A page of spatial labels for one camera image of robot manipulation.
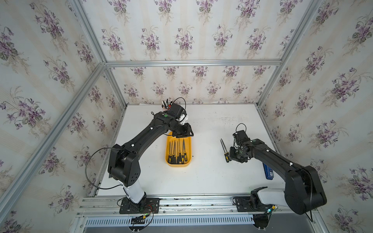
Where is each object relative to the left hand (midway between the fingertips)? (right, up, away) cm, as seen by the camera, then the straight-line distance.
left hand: (192, 135), depth 81 cm
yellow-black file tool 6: (+22, -13, +10) cm, 27 cm away
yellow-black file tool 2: (-12, -15, +9) cm, 22 cm away
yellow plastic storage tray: (-14, -5, +17) cm, 23 cm away
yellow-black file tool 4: (-8, -13, +10) cm, 18 cm away
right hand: (+25, -14, +7) cm, 30 cm away
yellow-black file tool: (-14, -12, +11) cm, 21 cm away
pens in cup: (-18, +20, +27) cm, 38 cm away
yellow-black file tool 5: (-4, -13, +10) cm, 17 cm away
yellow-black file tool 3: (-10, -11, +13) cm, 20 cm away
